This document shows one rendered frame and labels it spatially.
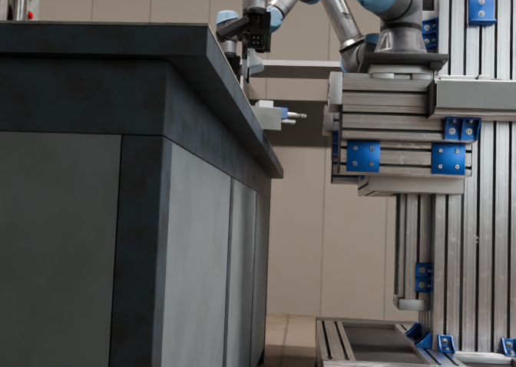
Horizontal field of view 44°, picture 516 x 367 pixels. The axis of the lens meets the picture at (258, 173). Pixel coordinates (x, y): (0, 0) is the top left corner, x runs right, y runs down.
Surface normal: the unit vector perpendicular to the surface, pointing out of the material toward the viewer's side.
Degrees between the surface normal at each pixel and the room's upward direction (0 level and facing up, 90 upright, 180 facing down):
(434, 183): 90
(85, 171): 90
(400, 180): 90
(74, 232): 90
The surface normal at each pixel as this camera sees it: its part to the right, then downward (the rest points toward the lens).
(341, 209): -0.07, -0.07
